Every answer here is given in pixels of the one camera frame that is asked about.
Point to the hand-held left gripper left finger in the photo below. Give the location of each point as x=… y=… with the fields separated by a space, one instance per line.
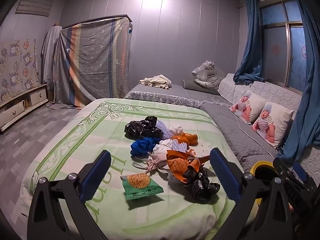
x=96 y=177

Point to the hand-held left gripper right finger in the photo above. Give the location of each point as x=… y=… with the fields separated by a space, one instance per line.
x=225 y=175

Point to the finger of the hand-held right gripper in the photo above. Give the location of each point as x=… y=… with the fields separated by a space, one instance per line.
x=283 y=170
x=301 y=172

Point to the black plastic bag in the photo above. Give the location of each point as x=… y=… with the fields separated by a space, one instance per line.
x=200 y=185
x=142 y=128

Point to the yellow round bin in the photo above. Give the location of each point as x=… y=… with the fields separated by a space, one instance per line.
x=253 y=171

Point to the green snack packet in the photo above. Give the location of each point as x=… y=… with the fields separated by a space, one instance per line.
x=140 y=187

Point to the orange tangerine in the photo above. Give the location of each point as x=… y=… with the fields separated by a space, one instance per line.
x=192 y=138
x=180 y=139

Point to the orange snack wrapper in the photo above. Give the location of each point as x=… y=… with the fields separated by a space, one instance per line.
x=176 y=166

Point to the blue plastic bag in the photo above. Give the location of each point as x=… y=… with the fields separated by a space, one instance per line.
x=143 y=146

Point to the lavender foam net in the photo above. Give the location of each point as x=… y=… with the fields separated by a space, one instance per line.
x=162 y=127

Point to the green floral quilt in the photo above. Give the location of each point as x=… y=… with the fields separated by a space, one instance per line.
x=100 y=135

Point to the baby print pillow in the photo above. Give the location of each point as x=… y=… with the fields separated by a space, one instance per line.
x=255 y=105
x=280 y=120

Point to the grey quilted bedspread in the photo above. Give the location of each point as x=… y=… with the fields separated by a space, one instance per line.
x=225 y=122

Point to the white embossed cover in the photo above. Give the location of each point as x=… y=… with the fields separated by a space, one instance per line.
x=277 y=92

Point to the blue curtain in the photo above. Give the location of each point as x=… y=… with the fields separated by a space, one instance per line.
x=307 y=92
x=250 y=42

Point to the grey bolster pillow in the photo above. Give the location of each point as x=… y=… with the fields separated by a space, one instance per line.
x=195 y=86

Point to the white tiger plush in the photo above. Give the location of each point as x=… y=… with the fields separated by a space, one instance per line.
x=207 y=76

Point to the grey lace-trimmed bedspread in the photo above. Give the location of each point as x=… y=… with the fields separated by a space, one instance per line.
x=162 y=92

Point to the white TV cabinet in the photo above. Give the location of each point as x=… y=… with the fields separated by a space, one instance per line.
x=15 y=110

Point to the beige crumpled clothes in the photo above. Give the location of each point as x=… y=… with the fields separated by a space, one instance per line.
x=155 y=81

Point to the frosted glass window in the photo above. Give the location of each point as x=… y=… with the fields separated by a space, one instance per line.
x=277 y=50

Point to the grey hanging cloth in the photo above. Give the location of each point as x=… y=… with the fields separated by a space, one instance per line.
x=50 y=55

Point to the cartoon printed cloth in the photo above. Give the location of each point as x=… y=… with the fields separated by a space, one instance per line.
x=17 y=70

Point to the grey window blind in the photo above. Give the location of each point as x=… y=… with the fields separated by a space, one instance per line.
x=35 y=2

